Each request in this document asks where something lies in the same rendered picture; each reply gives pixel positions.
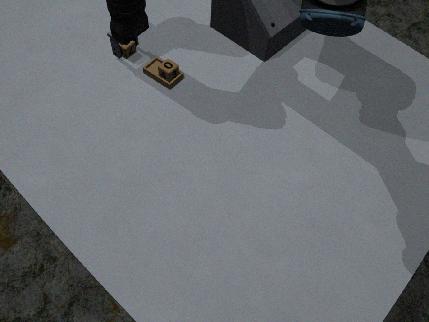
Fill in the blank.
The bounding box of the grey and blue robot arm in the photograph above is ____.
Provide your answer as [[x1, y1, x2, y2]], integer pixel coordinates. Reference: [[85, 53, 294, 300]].
[[299, 0, 368, 37]]

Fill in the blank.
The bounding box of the tan wooden cube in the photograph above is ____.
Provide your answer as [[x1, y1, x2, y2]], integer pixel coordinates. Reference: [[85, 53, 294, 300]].
[[158, 59, 179, 82], [119, 40, 136, 59]]

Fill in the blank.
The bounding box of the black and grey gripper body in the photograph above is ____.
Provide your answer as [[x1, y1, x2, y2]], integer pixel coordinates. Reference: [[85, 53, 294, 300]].
[[106, 0, 149, 44]]

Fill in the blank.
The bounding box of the tan shallow rectangular tray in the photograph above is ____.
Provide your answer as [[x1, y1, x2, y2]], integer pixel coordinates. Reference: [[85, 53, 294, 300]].
[[143, 57, 184, 90]]

